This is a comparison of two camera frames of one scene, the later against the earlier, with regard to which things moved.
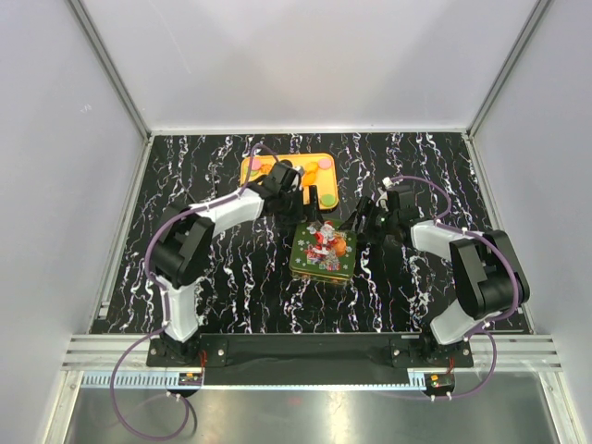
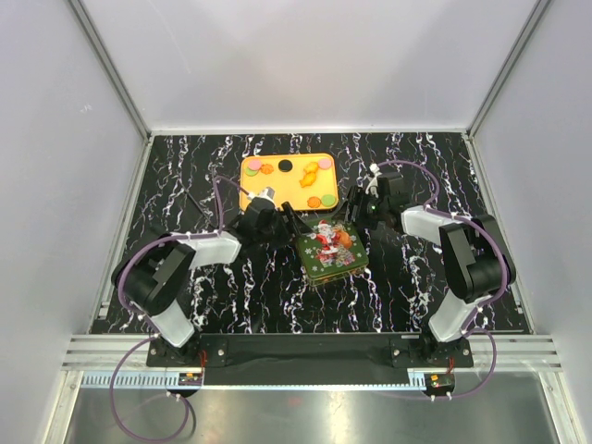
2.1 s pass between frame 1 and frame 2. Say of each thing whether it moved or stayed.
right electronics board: stayed
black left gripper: moved
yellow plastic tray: stayed
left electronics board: stayed
